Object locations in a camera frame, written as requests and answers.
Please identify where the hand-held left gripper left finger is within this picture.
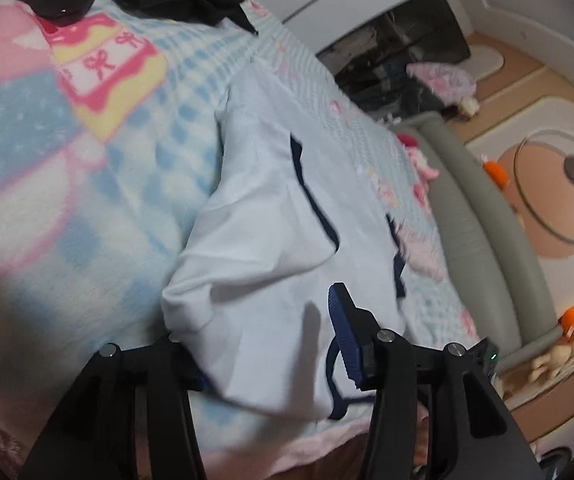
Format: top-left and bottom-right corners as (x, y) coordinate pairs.
(19, 332), (212, 480)

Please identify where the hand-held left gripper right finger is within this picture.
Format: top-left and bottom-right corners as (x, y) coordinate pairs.
(328, 282), (542, 480)

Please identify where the white shirt with navy trim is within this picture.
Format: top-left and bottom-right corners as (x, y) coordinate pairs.
(161, 57), (408, 421)

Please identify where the cream plush doll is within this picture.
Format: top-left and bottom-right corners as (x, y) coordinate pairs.
(529, 337), (574, 383)

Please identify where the folded pink printed garment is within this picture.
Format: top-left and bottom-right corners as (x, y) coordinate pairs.
(397, 225), (445, 281)

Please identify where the grey padded bed headboard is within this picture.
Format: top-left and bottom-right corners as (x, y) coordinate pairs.
(392, 112), (562, 371)

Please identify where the pink plush toy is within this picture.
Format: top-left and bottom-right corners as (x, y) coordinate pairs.
(397, 132), (440, 181)

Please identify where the checkered cartoon print blanket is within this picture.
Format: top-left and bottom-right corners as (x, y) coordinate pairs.
(0, 0), (482, 471)

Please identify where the glass door wardrobe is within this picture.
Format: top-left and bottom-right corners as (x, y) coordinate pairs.
(317, 0), (472, 121)

